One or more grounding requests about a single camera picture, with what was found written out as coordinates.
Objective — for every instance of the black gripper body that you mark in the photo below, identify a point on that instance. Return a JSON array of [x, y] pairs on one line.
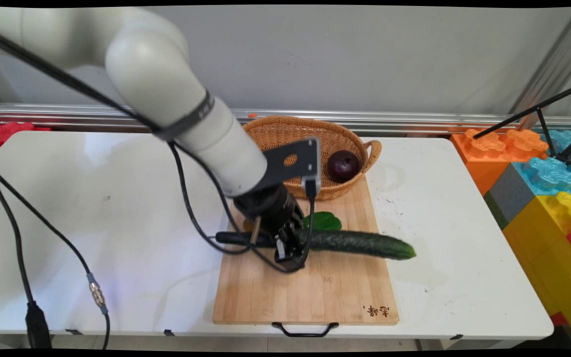
[[270, 208]]

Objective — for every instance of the blue foam block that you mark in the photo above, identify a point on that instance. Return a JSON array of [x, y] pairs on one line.
[[550, 176]]

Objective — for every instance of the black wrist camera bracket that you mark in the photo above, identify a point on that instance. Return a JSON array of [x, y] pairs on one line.
[[300, 158]]

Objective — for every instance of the aluminium frame post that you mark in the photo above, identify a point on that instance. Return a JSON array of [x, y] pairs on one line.
[[553, 64]]

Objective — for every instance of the woven wicker basket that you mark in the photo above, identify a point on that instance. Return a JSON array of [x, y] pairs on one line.
[[285, 134]]

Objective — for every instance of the bamboo cutting board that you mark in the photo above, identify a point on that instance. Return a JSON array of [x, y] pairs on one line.
[[310, 287]]

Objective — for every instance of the grey foam block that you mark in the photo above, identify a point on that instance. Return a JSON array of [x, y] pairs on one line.
[[508, 198]]

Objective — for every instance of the long green cucumber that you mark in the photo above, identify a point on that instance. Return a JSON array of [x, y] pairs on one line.
[[360, 244]]

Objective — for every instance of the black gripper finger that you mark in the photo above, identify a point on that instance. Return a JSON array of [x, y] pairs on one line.
[[281, 249], [298, 235]]

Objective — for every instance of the black tripod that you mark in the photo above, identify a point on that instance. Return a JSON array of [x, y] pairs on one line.
[[558, 129]]

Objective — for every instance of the green pepper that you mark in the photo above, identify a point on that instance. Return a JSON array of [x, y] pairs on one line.
[[322, 221]]

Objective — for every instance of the orange foam block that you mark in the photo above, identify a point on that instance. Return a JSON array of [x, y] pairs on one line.
[[484, 153]]

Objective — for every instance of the aluminium frame rail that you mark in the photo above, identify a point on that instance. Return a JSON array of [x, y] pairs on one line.
[[414, 121]]

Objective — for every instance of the dark purple round fruit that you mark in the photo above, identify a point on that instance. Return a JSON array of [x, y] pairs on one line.
[[343, 165]]

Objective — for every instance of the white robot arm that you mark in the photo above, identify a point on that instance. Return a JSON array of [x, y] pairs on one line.
[[156, 74]]

